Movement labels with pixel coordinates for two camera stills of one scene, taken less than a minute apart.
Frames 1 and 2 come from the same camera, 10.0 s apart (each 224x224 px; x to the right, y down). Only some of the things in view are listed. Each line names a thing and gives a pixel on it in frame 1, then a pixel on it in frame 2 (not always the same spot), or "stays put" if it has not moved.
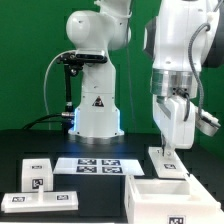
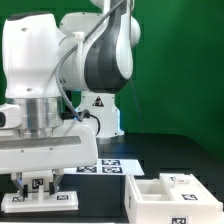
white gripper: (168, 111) to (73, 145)
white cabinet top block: (37, 172) stays put
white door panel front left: (28, 202) stays put
